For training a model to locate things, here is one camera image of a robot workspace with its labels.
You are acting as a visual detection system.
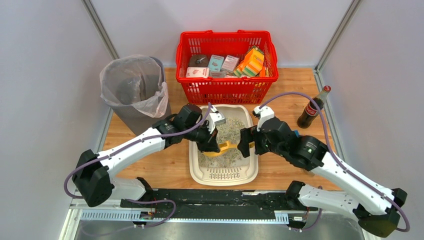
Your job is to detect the yellow litter scoop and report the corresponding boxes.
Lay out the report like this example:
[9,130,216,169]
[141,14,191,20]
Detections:
[196,140,238,158]

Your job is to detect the beige litter box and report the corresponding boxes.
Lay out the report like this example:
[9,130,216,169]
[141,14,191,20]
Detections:
[188,104,259,187]

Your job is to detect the grey mesh trash bin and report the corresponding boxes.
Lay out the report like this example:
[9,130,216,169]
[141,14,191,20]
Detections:
[99,54,172,136]

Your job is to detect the translucent plastic bin liner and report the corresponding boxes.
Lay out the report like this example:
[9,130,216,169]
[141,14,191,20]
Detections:
[99,54,169,119]

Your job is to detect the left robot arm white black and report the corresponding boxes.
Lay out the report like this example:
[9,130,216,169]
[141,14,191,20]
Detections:
[71,104,226,207]

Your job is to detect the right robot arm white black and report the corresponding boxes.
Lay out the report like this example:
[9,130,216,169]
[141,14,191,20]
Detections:
[237,117,407,238]

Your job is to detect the cat litter granules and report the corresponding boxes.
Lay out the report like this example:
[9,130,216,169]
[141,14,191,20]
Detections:
[198,117,246,168]

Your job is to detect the grey sponge label box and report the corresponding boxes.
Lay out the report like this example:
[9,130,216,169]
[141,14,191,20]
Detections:
[209,70,227,78]

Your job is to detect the white pink sponge box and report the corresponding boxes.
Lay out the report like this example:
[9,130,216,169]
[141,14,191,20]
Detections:
[185,67,210,78]

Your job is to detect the grey small box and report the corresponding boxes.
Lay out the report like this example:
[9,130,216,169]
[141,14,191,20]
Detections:
[221,55,240,73]

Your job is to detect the teal small box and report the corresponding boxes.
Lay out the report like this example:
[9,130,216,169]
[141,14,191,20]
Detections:
[208,54,225,72]

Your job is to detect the red shopping basket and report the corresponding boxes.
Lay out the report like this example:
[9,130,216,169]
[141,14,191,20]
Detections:
[176,30,279,105]

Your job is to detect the cola glass bottle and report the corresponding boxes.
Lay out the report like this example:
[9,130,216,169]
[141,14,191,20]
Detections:
[297,85,332,129]

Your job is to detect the orange green sponge pack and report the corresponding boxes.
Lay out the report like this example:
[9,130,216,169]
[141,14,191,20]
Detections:
[233,45,265,78]

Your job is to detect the brown round item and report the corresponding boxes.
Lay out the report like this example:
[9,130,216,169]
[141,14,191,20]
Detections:
[188,54,210,68]

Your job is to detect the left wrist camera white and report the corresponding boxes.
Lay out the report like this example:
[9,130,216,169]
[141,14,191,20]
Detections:
[206,105,226,134]

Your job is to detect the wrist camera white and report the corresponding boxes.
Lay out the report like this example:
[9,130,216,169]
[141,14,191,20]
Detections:
[252,105,275,132]
[206,105,226,134]

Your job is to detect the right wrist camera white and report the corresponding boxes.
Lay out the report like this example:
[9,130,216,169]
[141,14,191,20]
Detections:
[252,105,275,132]

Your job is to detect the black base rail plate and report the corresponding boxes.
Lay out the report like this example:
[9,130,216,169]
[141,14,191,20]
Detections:
[120,188,318,220]

